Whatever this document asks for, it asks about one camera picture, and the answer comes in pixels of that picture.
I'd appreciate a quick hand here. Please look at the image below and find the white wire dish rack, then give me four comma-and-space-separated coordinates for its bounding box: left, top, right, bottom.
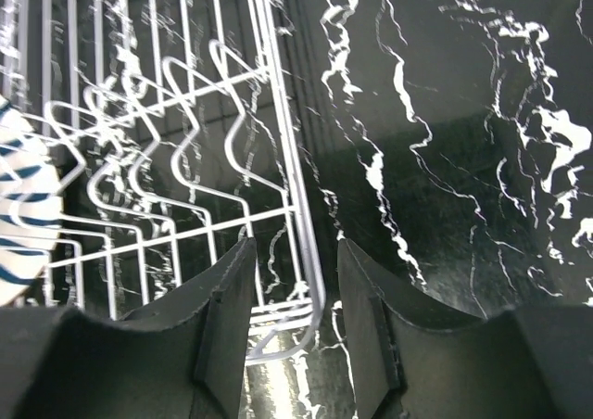
1, 0, 325, 366

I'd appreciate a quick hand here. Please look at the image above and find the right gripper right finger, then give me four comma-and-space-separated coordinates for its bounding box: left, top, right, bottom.
337, 240, 592, 418

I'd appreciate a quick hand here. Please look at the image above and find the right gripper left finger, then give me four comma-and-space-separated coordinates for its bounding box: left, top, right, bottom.
1, 238, 257, 418

